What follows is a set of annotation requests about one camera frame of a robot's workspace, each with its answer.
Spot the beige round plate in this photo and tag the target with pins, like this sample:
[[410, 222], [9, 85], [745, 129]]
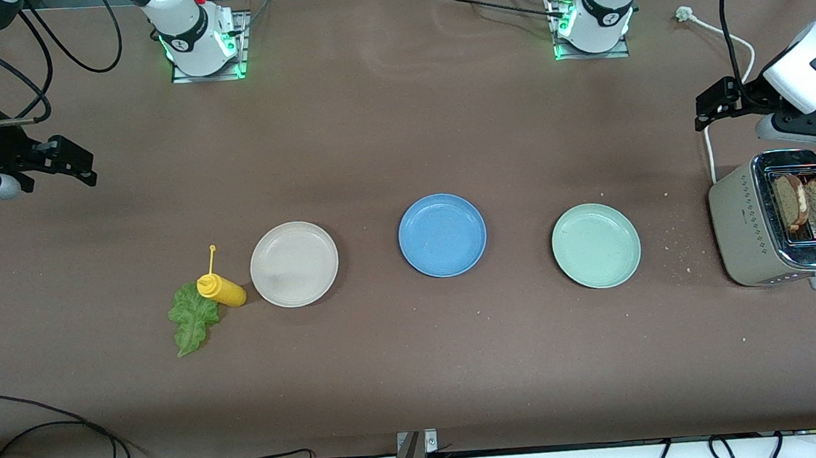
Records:
[[294, 267]]

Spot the yellow squeeze bottle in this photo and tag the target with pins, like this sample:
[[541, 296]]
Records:
[[223, 291]]

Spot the beige chrome toaster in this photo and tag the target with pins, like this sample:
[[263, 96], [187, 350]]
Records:
[[743, 232]]

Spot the blue round plate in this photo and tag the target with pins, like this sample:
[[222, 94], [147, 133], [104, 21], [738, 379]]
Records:
[[443, 237]]

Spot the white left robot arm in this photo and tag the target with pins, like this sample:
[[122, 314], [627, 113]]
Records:
[[601, 2]]

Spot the mint green round plate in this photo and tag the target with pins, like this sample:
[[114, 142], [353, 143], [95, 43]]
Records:
[[596, 247]]

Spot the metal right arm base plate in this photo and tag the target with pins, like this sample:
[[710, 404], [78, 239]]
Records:
[[245, 45]]

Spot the green lettuce leaf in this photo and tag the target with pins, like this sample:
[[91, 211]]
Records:
[[190, 326]]

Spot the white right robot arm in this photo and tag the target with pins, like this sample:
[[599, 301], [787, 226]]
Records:
[[192, 27]]

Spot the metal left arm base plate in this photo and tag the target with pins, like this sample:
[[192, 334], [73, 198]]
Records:
[[620, 53]]

